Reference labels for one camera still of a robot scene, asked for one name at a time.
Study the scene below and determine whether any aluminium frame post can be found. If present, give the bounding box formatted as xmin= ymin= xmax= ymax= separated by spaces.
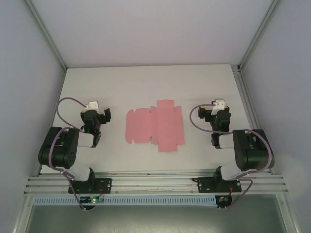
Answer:
xmin=237 ymin=0 xmax=280 ymax=71
xmin=24 ymin=0 xmax=68 ymax=71

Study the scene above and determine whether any aluminium mounting rail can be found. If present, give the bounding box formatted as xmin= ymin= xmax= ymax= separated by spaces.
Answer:
xmin=23 ymin=171 xmax=290 ymax=196

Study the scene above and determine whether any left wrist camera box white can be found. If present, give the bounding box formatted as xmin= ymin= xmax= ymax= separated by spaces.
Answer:
xmin=85 ymin=100 xmax=101 ymax=110

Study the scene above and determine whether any aluminium side rail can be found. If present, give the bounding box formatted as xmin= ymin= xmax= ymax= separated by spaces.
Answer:
xmin=231 ymin=64 xmax=262 ymax=131

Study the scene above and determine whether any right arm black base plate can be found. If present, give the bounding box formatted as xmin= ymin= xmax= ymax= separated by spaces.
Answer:
xmin=191 ymin=177 xmax=242 ymax=194

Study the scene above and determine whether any pink paper box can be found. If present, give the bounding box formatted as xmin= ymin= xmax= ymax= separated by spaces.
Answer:
xmin=125 ymin=100 xmax=185 ymax=153

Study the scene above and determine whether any white slotted cable duct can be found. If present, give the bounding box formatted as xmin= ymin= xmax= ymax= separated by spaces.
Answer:
xmin=33 ymin=196 xmax=217 ymax=206

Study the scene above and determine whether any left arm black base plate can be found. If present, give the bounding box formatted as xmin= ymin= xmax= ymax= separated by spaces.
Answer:
xmin=68 ymin=178 xmax=113 ymax=195

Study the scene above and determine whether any circuit board with green light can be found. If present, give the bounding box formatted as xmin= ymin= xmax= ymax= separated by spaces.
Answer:
xmin=80 ymin=196 xmax=105 ymax=204

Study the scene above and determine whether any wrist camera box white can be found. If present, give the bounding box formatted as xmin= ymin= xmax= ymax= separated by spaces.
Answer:
xmin=210 ymin=98 xmax=226 ymax=116
xmin=85 ymin=100 xmax=101 ymax=110

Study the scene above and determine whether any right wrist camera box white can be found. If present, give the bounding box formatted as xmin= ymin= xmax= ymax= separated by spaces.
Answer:
xmin=210 ymin=98 xmax=226 ymax=116

